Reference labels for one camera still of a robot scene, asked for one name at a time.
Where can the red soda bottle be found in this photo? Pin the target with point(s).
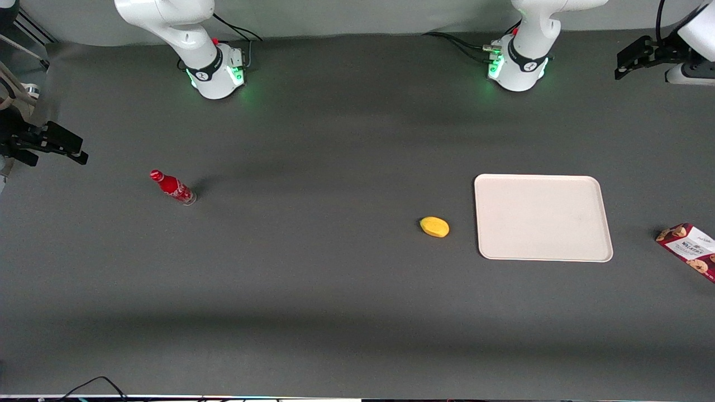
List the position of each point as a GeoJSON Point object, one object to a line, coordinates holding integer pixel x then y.
{"type": "Point", "coordinates": [172, 187]}

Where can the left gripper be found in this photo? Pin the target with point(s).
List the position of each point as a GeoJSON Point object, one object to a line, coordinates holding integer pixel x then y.
{"type": "Point", "coordinates": [666, 54]}

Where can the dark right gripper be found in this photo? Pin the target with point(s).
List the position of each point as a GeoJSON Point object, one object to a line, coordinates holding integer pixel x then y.
{"type": "Point", "coordinates": [12, 135]}

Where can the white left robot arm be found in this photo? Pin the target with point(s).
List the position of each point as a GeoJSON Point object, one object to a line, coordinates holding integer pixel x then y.
{"type": "Point", "coordinates": [528, 53]}

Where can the metal frame stand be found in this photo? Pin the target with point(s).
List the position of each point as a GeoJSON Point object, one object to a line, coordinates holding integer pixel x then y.
{"type": "Point", "coordinates": [33, 30]}

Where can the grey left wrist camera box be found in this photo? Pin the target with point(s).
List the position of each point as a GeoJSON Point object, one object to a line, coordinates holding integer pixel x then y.
{"type": "Point", "coordinates": [692, 73]}

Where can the white rectangular tray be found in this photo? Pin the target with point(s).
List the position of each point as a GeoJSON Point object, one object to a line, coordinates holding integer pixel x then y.
{"type": "Point", "coordinates": [542, 218]}

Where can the yellow mango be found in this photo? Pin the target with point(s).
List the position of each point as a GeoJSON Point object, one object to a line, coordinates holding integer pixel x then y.
{"type": "Point", "coordinates": [434, 226]}

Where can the red cookie box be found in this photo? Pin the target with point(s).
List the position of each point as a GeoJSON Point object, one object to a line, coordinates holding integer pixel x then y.
{"type": "Point", "coordinates": [690, 248]}

